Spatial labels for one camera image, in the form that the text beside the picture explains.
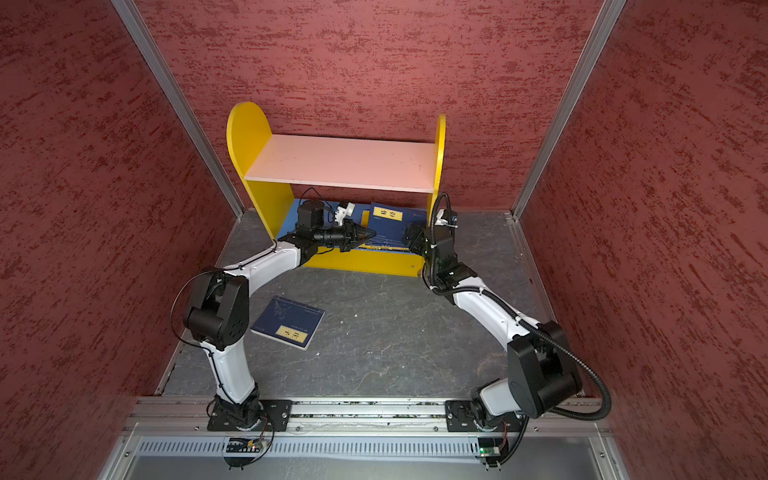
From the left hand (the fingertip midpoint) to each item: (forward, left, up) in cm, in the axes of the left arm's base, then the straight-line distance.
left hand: (376, 239), depth 85 cm
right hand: (+1, -12, 0) cm, 12 cm away
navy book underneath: (+6, -4, 0) cm, 8 cm away
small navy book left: (-17, +27, -20) cm, 38 cm away
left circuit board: (-48, +31, -22) cm, 61 cm away
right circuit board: (-48, -30, -21) cm, 60 cm away
